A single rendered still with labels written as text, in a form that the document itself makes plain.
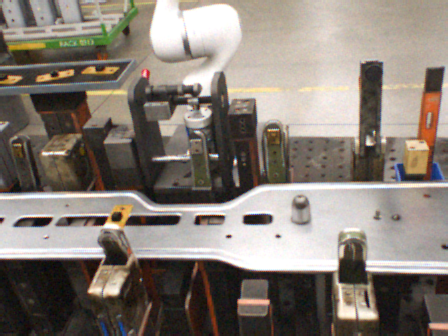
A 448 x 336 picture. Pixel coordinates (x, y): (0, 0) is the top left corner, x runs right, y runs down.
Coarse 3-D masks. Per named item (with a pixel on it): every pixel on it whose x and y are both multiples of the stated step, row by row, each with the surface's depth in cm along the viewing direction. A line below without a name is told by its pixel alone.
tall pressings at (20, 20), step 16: (0, 0) 483; (16, 0) 484; (32, 0) 479; (48, 0) 482; (64, 0) 475; (0, 16) 516; (16, 16) 489; (32, 16) 512; (48, 16) 485; (64, 16) 482; (80, 16) 484
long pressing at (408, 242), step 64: (64, 192) 100; (128, 192) 97; (256, 192) 92; (320, 192) 90; (384, 192) 88; (0, 256) 87; (64, 256) 85; (192, 256) 81; (256, 256) 78; (320, 256) 76; (384, 256) 75
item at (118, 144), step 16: (112, 128) 106; (128, 128) 106; (112, 144) 101; (128, 144) 100; (112, 160) 103; (128, 160) 102; (128, 176) 105; (144, 192) 108; (144, 224) 113; (160, 224) 117; (160, 272) 120
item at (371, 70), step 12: (372, 60) 84; (360, 72) 85; (372, 72) 81; (360, 84) 86; (372, 84) 86; (360, 96) 86; (372, 96) 86; (360, 108) 87; (372, 108) 87; (360, 120) 88; (372, 120) 88; (360, 132) 89; (360, 144) 90
